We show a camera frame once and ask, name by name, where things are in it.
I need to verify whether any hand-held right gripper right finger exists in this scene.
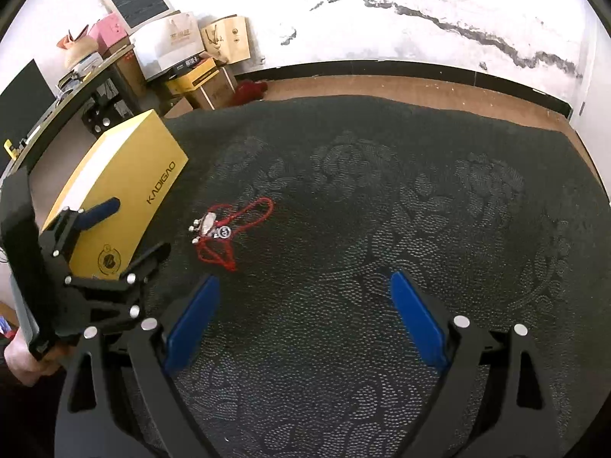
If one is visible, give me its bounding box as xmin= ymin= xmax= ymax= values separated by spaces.
xmin=389 ymin=269 xmax=561 ymax=458

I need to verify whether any person's left hand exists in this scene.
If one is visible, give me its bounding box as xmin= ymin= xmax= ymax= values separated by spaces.
xmin=5 ymin=329 xmax=68 ymax=385

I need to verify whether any brown gift bag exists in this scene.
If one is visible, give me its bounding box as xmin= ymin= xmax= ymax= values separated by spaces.
xmin=199 ymin=15 xmax=251 ymax=65

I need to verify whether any white gift bag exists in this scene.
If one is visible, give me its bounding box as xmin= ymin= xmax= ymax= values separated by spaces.
xmin=130 ymin=12 xmax=206 ymax=82

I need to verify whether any black desk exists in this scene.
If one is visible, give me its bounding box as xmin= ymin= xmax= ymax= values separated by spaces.
xmin=0 ymin=43 xmax=137 ymax=182

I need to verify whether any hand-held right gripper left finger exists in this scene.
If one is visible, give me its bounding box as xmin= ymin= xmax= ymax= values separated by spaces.
xmin=55 ymin=274 xmax=221 ymax=458

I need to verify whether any pink box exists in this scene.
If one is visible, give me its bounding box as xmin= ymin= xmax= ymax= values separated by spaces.
xmin=88 ymin=13 xmax=129 ymax=51

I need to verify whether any black speaker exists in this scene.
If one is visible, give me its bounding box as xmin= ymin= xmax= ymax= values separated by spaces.
xmin=82 ymin=100 xmax=120 ymax=132

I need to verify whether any dark patterned mat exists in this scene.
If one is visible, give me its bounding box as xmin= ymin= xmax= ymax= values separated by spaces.
xmin=119 ymin=95 xmax=611 ymax=458

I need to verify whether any flat yellow box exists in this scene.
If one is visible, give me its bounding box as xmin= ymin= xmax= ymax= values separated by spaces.
xmin=165 ymin=57 xmax=220 ymax=96

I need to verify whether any red string necklace silver pendant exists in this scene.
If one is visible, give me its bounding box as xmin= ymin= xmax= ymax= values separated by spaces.
xmin=190 ymin=198 xmax=274 ymax=273

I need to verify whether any black baseboard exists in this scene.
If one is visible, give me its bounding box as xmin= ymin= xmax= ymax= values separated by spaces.
xmin=236 ymin=60 xmax=574 ymax=118

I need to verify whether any woven basket bag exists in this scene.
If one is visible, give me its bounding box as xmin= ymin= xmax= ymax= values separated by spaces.
xmin=57 ymin=29 xmax=99 ymax=70

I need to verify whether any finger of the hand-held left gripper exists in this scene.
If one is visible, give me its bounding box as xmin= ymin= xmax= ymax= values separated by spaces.
xmin=67 ymin=242 xmax=171 ymax=331
xmin=40 ymin=197 xmax=121 ymax=261

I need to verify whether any black monitor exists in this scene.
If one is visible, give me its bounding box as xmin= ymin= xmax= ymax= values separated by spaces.
xmin=0 ymin=60 xmax=55 ymax=153

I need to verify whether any red cloth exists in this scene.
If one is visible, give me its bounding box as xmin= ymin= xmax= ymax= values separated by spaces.
xmin=231 ymin=80 xmax=269 ymax=106

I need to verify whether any yellow cardboard box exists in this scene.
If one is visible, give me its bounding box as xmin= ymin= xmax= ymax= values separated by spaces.
xmin=29 ymin=109 xmax=189 ymax=280

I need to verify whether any tall brown cardboard box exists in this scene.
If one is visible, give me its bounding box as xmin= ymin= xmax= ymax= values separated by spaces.
xmin=115 ymin=45 xmax=149 ymax=101

